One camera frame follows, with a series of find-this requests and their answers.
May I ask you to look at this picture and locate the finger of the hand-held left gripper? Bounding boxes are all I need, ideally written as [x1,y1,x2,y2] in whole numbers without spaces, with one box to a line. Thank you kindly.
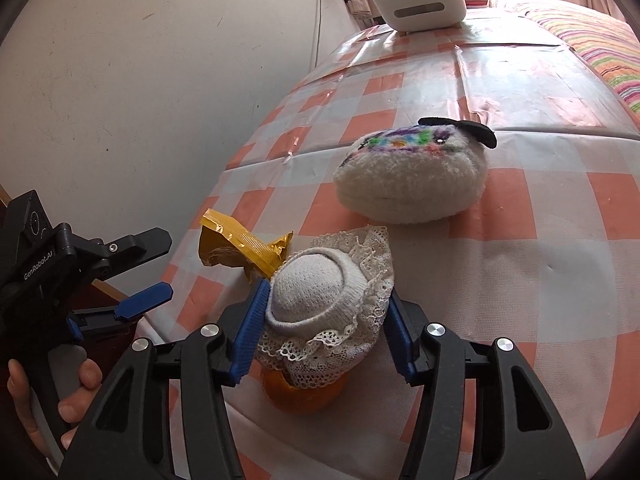
[65,282,175,343]
[65,226,173,281]

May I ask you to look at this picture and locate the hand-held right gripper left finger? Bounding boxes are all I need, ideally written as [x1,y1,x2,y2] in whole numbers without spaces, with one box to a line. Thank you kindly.
[59,280,273,480]

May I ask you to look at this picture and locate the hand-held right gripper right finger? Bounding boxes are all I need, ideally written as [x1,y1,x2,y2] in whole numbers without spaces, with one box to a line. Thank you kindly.
[387,290,586,480]

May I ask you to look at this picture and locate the white lace knitted hat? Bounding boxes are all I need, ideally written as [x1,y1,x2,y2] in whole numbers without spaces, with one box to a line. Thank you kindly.
[255,226,396,390]

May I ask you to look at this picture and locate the yellow foil wrapper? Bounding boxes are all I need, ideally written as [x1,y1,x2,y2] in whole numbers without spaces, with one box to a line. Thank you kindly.
[198,208,294,281]

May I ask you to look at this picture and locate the person's left hand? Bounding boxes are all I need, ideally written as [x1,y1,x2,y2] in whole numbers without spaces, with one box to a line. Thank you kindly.
[6,357,104,466]

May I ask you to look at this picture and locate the orange fruit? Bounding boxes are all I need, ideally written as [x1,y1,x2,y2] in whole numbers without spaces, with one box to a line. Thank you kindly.
[262,367,348,415]

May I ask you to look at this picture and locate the white fuzzy plush item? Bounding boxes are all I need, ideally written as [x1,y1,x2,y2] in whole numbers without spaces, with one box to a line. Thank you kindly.
[332,116,498,224]

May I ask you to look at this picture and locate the orange checked tablecloth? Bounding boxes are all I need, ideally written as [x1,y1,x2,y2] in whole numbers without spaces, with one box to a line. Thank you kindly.
[135,24,640,480]

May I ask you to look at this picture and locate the striped bed sheet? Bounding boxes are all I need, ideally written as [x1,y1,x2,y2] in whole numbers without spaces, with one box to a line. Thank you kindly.
[487,0,640,116]

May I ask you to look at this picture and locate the white wall cable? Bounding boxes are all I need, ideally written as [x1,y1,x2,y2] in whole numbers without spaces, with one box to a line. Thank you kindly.
[309,0,325,73]

